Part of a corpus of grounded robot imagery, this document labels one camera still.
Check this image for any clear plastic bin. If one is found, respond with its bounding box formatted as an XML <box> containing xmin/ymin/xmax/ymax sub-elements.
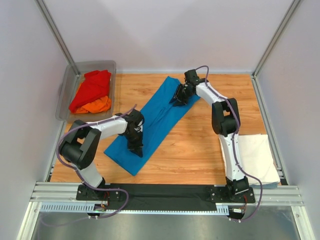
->
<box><xmin>55</xmin><ymin>60</ymin><xmax>117</xmax><ymax>123</ymax></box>

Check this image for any orange t shirt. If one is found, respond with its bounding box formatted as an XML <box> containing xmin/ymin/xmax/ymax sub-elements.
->
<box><xmin>74</xmin><ymin>96</ymin><xmax>112</xmax><ymax>114</ymax></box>

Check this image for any folded white t shirt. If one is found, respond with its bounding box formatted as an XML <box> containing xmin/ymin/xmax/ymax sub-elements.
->
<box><xmin>218</xmin><ymin>134</ymin><xmax>280</xmax><ymax>185</ymax></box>

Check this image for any purple cable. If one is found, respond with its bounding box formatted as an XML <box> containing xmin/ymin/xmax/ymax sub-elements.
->
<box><xmin>193</xmin><ymin>65</ymin><xmax>263</xmax><ymax>224</ymax></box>
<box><xmin>56</xmin><ymin>103</ymin><xmax>130</xmax><ymax>221</ymax></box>

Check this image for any slotted grey cable duct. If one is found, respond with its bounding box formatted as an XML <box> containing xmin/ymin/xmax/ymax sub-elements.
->
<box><xmin>39</xmin><ymin>202</ymin><xmax>107</xmax><ymax>213</ymax></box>

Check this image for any red t shirt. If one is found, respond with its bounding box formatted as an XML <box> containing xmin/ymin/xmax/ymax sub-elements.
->
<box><xmin>68</xmin><ymin>70</ymin><xmax>112</xmax><ymax>114</ymax></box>

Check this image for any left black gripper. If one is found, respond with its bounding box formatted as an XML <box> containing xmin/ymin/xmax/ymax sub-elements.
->
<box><xmin>124</xmin><ymin>130</ymin><xmax>144</xmax><ymax>158</ymax></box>

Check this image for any right aluminium frame post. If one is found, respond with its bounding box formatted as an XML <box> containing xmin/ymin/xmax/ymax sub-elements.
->
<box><xmin>251</xmin><ymin>0</ymin><xmax>303</xmax><ymax>79</ymax></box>

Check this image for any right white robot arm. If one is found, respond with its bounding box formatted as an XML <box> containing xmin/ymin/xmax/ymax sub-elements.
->
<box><xmin>170</xmin><ymin>69</ymin><xmax>249</xmax><ymax>202</ymax></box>

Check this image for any left aluminium frame post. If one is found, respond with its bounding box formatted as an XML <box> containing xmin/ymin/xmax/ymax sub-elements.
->
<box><xmin>35</xmin><ymin>0</ymin><xmax>80</xmax><ymax>75</ymax></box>

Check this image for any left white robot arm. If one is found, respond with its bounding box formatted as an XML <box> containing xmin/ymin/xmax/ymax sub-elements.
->
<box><xmin>56</xmin><ymin>109</ymin><xmax>145</xmax><ymax>201</ymax></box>

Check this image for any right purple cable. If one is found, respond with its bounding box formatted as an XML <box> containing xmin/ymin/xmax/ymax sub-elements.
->
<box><xmin>193</xmin><ymin>65</ymin><xmax>263</xmax><ymax>224</ymax></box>

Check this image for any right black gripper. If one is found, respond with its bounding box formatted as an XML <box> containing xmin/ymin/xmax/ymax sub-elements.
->
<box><xmin>170</xmin><ymin>83</ymin><xmax>195</xmax><ymax>107</ymax></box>

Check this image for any aluminium frame post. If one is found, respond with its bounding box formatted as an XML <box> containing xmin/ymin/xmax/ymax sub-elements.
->
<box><xmin>251</xmin><ymin>0</ymin><xmax>303</xmax><ymax>79</ymax></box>
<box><xmin>35</xmin><ymin>0</ymin><xmax>80</xmax><ymax>75</ymax></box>

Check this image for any folded light blue t shirt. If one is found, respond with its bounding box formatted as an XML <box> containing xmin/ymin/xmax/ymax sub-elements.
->
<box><xmin>249</xmin><ymin>182</ymin><xmax>280</xmax><ymax>190</ymax></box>

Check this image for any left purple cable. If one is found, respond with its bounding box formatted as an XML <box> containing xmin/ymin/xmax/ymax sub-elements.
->
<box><xmin>56</xmin><ymin>103</ymin><xmax>130</xmax><ymax>221</ymax></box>

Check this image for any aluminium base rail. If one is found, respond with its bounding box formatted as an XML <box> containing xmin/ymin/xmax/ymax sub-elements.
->
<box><xmin>30</xmin><ymin>181</ymin><xmax>83</xmax><ymax>203</ymax></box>

